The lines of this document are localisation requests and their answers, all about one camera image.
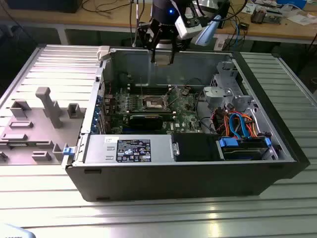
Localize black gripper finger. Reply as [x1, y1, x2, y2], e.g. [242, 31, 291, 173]
[137, 21, 159, 64]
[169, 31, 191, 65]

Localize silver square CPU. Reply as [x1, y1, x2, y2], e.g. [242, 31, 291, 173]
[156, 52, 171, 66]

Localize metal socket cover frame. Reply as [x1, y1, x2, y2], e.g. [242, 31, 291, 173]
[163, 85, 183, 112]

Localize CPU socket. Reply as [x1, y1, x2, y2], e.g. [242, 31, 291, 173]
[141, 95, 171, 113]

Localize blue expansion slot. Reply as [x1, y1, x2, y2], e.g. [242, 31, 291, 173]
[122, 128, 164, 134]

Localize beige case latch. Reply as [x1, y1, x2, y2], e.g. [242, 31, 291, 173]
[97, 46, 112, 61]

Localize wooden desk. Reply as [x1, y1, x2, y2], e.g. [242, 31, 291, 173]
[0, 0, 317, 45]

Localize silver metal drive cage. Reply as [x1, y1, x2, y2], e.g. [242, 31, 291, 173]
[203, 60, 258, 117]

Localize green motherboard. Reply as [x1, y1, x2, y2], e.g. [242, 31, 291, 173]
[105, 84, 203, 136]

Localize black upright box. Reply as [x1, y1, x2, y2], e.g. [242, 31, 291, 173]
[218, 0, 231, 29]

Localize black graphics card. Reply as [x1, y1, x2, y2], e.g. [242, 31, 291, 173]
[128, 114, 164, 130]

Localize black drive bay box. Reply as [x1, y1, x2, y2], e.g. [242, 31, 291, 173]
[172, 133, 221, 162]

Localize copper wound transformer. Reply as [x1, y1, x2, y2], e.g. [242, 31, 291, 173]
[250, 7, 267, 24]

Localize hard disk in blue carrier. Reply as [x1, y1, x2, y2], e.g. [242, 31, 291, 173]
[215, 137, 272, 161]

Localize silver power supply unit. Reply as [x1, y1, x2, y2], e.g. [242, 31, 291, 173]
[84, 134, 174, 164]

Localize small metal electronic device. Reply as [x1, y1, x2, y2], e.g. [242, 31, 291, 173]
[266, 8, 283, 25]

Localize large black box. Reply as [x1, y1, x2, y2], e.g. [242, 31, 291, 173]
[4, 0, 80, 13]

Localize black open PC case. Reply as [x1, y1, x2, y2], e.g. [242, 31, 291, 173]
[60, 46, 312, 203]

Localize blue box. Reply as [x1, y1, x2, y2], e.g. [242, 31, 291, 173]
[277, 0, 308, 8]

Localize white papers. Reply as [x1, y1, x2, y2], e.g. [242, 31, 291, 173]
[287, 13, 317, 26]

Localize grey plastic parts rack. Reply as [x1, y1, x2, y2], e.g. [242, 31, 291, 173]
[0, 86, 87, 166]

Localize pale grey device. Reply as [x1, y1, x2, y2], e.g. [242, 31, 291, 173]
[0, 223, 34, 238]

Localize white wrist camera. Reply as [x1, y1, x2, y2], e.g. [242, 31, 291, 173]
[174, 6, 206, 40]

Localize grey hanging cable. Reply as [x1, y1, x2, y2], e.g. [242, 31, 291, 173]
[132, 0, 141, 48]

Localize black curved cable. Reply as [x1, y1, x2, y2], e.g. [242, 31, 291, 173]
[195, 90, 216, 135]

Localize blue flat wire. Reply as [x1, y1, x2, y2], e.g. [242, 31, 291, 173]
[228, 113, 251, 139]

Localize orange wire bundle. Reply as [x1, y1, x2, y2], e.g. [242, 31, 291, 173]
[212, 109, 261, 138]

